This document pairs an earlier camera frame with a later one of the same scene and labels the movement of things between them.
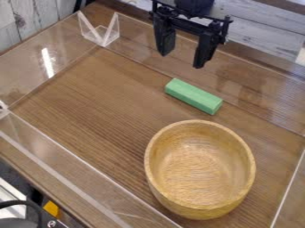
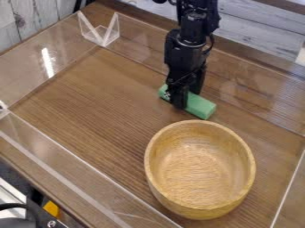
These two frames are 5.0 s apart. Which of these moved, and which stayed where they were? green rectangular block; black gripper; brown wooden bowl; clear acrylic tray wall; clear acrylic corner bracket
Moved: green rectangular block; black gripper
Stayed: clear acrylic tray wall; brown wooden bowl; clear acrylic corner bracket
